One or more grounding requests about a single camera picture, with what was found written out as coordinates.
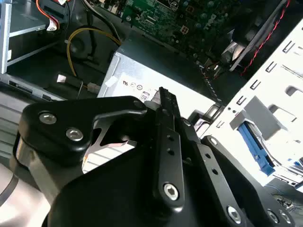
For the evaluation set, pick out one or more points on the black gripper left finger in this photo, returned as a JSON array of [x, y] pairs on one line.
[[59, 113]]

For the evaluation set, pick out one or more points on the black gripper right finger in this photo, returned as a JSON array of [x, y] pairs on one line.
[[236, 179]]

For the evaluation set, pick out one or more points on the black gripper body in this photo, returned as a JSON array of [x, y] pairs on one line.
[[106, 201]]

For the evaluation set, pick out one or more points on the hard disk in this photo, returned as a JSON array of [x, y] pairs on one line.
[[251, 142]]

